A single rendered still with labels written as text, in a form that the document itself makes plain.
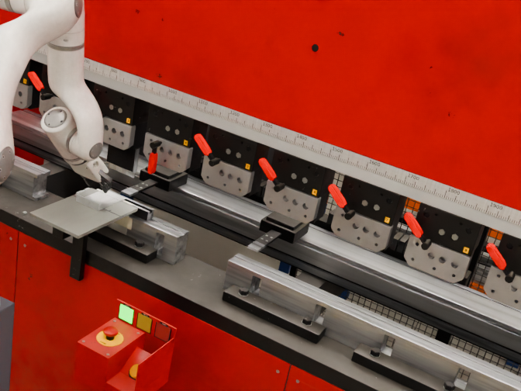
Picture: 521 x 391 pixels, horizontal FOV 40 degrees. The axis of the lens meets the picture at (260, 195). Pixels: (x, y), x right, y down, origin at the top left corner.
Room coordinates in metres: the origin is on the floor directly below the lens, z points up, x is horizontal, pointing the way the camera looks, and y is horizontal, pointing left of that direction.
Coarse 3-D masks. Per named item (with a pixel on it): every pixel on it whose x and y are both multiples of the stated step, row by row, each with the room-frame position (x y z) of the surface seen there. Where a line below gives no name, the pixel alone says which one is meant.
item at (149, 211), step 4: (124, 196) 2.02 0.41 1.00; (128, 200) 2.00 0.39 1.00; (132, 200) 2.00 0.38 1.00; (136, 204) 1.99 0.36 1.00; (140, 204) 1.99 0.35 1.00; (140, 208) 1.96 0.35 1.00; (144, 208) 1.98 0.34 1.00; (148, 208) 1.97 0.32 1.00; (136, 212) 1.96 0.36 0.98; (140, 212) 1.96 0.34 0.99; (144, 212) 1.95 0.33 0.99; (148, 212) 1.95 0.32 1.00; (152, 212) 1.97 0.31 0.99; (140, 216) 1.96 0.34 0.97; (144, 216) 1.95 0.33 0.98; (148, 216) 1.95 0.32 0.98; (152, 216) 1.97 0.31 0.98
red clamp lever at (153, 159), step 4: (156, 140) 1.89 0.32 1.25; (152, 144) 1.87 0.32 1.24; (156, 144) 1.87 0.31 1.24; (152, 148) 1.87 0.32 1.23; (156, 148) 1.88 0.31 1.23; (152, 152) 1.88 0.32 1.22; (156, 152) 1.88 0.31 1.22; (152, 156) 1.87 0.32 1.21; (156, 156) 1.88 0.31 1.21; (152, 160) 1.87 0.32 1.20; (156, 160) 1.88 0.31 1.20; (148, 164) 1.88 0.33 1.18; (152, 164) 1.87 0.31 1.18; (156, 164) 1.89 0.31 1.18; (148, 168) 1.88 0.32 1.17; (152, 168) 1.87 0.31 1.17; (148, 172) 1.87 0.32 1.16; (152, 172) 1.88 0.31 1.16
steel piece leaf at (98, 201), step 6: (96, 192) 2.00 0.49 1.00; (78, 198) 1.92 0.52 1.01; (84, 198) 1.91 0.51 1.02; (90, 198) 1.95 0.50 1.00; (96, 198) 1.96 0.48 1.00; (102, 198) 1.97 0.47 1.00; (108, 198) 1.98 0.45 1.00; (84, 204) 1.91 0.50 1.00; (90, 204) 1.90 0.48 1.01; (96, 204) 1.89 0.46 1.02; (102, 204) 1.93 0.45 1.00; (108, 204) 1.94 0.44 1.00
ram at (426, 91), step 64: (128, 0) 1.98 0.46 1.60; (192, 0) 1.90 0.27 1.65; (256, 0) 1.82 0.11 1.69; (320, 0) 1.76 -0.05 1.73; (384, 0) 1.69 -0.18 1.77; (448, 0) 1.64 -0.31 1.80; (512, 0) 1.58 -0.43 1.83; (128, 64) 1.97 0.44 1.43; (192, 64) 1.89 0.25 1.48; (256, 64) 1.81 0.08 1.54; (320, 64) 1.74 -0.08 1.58; (384, 64) 1.68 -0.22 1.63; (448, 64) 1.62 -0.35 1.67; (512, 64) 1.57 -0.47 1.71; (320, 128) 1.73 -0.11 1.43; (384, 128) 1.66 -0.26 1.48; (448, 128) 1.60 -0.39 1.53; (512, 128) 1.55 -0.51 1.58; (512, 192) 1.53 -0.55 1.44
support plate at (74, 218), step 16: (80, 192) 1.98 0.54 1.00; (48, 208) 1.84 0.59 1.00; (64, 208) 1.86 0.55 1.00; (80, 208) 1.88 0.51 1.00; (112, 208) 1.92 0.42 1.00; (128, 208) 1.94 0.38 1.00; (48, 224) 1.76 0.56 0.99; (64, 224) 1.76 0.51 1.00; (80, 224) 1.78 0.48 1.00; (96, 224) 1.80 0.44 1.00
